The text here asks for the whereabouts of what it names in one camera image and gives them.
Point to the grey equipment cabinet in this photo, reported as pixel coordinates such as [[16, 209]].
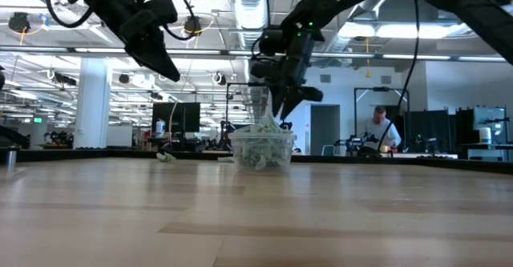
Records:
[[497, 118]]

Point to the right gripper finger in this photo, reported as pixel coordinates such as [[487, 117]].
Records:
[[306, 94], [277, 100]]

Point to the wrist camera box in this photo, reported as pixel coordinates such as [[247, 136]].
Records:
[[265, 69], [160, 10]]

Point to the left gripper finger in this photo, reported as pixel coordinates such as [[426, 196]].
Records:
[[150, 56], [170, 56]]

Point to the white pillar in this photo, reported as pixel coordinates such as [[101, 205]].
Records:
[[92, 102]]

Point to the ceiling light panel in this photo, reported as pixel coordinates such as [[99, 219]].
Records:
[[401, 30]]

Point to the dark partition panel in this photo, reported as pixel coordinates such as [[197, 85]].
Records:
[[433, 130]]

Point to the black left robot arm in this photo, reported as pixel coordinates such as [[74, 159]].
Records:
[[108, 2]]

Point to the silver ventilation duct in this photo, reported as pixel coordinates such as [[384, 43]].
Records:
[[248, 14]]

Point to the white canister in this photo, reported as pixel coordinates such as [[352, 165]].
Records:
[[485, 135], [160, 128]]

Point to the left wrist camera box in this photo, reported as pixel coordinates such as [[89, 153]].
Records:
[[160, 10]]

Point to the person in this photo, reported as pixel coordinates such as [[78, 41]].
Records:
[[378, 132]]

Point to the black monitor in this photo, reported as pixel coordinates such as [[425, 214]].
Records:
[[178, 116]]

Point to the background robot arms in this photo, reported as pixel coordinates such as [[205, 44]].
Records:
[[59, 139]]

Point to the black curved conduit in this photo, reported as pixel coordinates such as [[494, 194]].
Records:
[[16, 138]]

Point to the grey door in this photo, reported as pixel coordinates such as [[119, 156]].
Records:
[[324, 130]]

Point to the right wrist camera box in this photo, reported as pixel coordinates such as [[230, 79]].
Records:
[[265, 69]]

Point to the green white sweetener packet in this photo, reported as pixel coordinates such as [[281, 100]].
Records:
[[225, 159], [260, 130], [250, 161], [166, 157], [276, 161]]

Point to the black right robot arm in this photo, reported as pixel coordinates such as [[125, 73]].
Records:
[[320, 6]]

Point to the silver metal post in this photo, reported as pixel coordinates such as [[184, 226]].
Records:
[[11, 158]]

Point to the background robot with blue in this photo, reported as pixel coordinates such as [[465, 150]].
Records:
[[354, 142]]

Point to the clear plastic cup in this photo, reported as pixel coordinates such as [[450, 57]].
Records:
[[262, 142]]

